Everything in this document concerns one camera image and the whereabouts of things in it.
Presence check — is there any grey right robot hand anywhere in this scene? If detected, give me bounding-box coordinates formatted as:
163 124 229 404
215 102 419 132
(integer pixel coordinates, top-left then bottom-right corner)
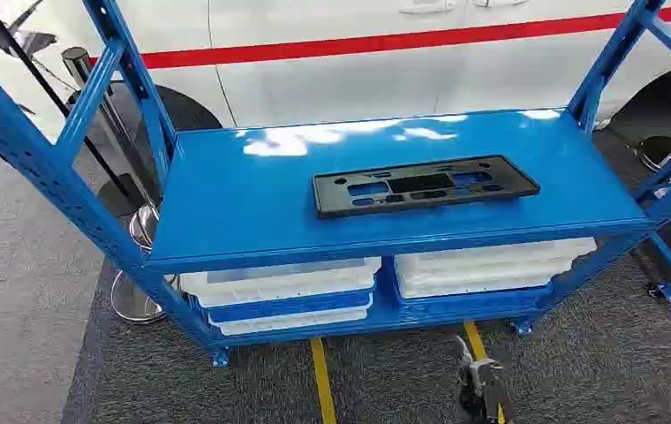
453 335 516 424

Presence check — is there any black car wheel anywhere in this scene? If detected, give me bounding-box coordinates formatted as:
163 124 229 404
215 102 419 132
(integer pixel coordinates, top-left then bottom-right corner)
66 81 223 219
607 64 671 174

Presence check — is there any blue steel shelf rack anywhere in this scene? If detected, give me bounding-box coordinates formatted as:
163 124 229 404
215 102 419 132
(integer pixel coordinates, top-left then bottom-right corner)
0 0 671 370

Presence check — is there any black barrier belt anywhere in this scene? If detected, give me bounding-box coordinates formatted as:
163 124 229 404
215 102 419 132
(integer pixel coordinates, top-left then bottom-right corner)
0 0 138 201

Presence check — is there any white car with red stripe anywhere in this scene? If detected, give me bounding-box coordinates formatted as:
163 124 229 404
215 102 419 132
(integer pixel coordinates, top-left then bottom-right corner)
0 0 671 145

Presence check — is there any yellow floor tape strip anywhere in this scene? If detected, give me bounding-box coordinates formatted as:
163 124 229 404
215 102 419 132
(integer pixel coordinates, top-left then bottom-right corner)
462 320 508 424
309 337 338 424

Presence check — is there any black plastic panel with cutouts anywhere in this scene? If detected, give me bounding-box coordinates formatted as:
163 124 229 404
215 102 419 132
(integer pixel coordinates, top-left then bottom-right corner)
311 154 542 221

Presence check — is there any chrome stanchion post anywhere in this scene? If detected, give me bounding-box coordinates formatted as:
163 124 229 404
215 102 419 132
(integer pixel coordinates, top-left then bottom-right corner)
60 45 184 327

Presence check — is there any white plastic tray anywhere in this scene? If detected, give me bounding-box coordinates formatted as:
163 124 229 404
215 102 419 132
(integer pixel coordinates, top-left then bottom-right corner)
396 260 576 300
394 237 599 277
208 295 375 337
178 256 383 309

